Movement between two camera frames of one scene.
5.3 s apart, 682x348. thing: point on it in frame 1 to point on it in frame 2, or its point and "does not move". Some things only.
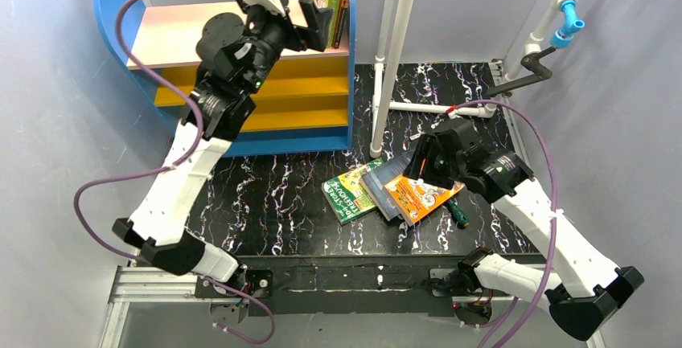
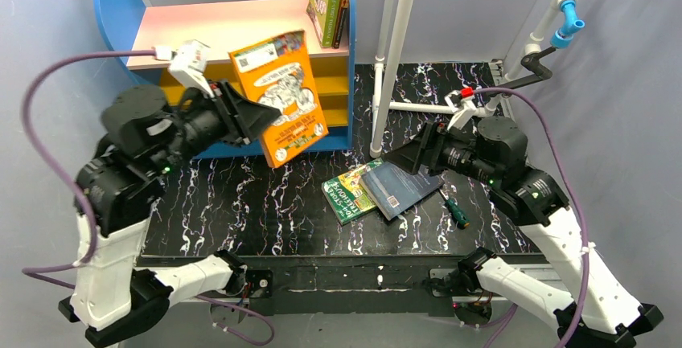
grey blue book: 375,179 does not move
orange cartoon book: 415,198 to 277,71
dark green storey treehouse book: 347,195 does not move
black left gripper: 297,28 to 226,116
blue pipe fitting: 563,38 does not move
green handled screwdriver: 458,214 does not move
